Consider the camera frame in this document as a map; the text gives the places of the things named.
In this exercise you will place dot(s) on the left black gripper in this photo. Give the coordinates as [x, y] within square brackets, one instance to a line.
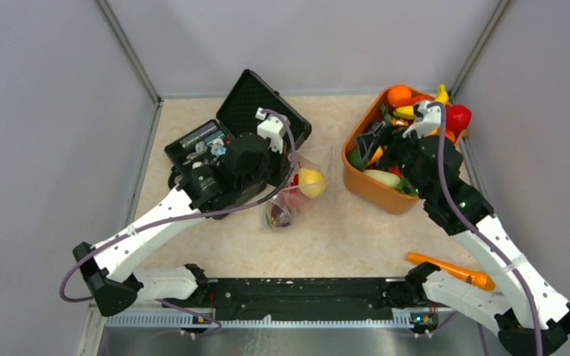
[280, 162]

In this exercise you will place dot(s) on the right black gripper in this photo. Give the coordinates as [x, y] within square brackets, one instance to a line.
[397, 139]

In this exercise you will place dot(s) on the clear zip top bag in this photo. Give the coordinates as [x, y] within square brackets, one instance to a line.
[318, 158]

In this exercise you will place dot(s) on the red toy apple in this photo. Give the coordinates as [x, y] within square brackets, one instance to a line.
[458, 118]

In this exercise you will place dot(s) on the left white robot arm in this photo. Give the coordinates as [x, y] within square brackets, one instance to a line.
[111, 269]

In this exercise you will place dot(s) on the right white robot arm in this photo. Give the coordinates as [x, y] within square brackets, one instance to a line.
[528, 316]

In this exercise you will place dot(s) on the green toy lime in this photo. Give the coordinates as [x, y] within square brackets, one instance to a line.
[355, 158]

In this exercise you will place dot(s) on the pale green toy eggplant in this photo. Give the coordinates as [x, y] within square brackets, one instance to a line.
[386, 178]

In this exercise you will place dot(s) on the yellow toy banana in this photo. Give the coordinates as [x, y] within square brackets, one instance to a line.
[407, 112]

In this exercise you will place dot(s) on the black poker chip case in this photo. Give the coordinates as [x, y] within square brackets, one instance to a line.
[251, 107]

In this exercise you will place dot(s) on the toy orange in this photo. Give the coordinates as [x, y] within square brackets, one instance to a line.
[398, 95]

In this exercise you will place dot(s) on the orange fruit basket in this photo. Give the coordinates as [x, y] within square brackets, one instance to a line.
[403, 198]

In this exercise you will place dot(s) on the orange toy carrot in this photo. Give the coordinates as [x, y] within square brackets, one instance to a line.
[475, 278]

